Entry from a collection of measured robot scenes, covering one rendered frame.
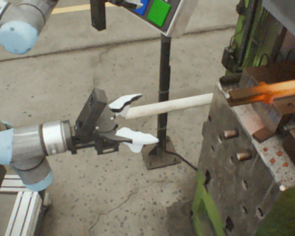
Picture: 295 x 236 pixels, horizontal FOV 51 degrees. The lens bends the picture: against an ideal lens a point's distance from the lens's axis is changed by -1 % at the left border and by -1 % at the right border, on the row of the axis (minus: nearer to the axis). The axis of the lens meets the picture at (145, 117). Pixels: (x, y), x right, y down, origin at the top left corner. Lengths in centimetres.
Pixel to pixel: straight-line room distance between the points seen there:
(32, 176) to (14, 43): 31
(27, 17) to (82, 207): 119
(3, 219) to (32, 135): 91
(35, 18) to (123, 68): 176
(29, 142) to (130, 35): 225
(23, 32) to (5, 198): 105
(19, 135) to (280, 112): 60
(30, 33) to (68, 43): 211
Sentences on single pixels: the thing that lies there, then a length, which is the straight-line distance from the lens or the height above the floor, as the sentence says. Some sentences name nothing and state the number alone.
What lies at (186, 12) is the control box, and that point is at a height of 102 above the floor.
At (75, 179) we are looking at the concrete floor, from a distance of 183.
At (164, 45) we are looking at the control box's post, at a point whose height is 78.
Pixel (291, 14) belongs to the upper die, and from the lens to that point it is 74.
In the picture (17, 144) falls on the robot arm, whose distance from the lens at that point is 71.
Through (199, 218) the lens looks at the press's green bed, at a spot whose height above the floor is 16.
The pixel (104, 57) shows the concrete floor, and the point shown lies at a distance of 262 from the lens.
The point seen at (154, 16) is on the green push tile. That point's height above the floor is 99.
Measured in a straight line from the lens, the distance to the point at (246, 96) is 79.
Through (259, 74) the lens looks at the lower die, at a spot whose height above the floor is 99.
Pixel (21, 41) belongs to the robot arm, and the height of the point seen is 115.
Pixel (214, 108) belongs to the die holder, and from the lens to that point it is 100.
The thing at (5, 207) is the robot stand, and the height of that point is 21.
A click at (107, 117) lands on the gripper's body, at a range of 71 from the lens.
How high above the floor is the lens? 152
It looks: 47 degrees down
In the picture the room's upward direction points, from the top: straight up
